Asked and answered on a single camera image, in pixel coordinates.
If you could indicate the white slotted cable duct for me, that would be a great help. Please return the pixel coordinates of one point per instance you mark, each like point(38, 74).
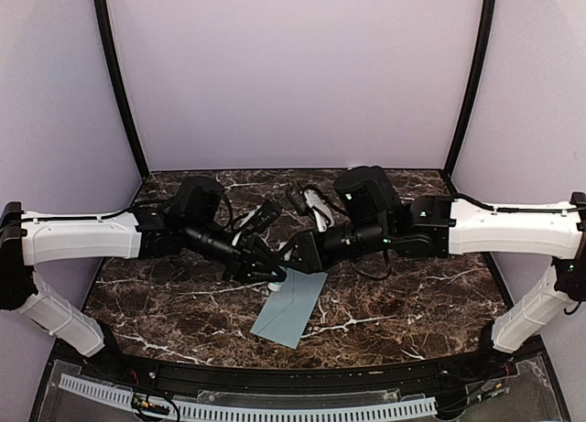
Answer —
point(221, 406)

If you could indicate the left black frame post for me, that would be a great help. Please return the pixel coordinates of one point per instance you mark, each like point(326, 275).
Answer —
point(118, 85)

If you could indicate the white green glue stick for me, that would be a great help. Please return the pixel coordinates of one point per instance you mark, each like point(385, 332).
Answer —
point(279, 279)

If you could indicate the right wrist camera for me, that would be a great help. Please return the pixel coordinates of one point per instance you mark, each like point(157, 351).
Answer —
point(309, 202)

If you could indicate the right black frame post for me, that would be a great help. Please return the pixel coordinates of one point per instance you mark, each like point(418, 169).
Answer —
point(472, 85)

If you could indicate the teal envelope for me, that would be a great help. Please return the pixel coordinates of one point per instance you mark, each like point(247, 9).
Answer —
point(286, 313)

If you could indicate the black frame post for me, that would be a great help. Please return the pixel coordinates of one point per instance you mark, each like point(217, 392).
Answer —
point(118, 85)
point(472, 85)

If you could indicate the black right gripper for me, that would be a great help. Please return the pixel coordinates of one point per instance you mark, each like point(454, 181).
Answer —
point(311, 254)

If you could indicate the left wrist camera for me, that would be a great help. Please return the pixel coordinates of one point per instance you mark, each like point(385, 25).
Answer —
point(257, 221)

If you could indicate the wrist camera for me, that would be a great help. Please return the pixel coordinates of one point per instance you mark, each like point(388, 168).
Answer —
point(309, 202)
point(257, 221)

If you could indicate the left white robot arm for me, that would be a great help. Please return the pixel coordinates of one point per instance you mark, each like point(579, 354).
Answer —
point(146, 230)

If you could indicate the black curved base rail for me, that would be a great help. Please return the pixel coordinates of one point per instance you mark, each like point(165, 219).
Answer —
point(442, 375)

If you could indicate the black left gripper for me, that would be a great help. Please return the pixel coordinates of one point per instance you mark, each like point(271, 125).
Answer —
point(244, 261)

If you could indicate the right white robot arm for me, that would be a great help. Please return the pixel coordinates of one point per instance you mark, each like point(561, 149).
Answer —
point(438, 226)

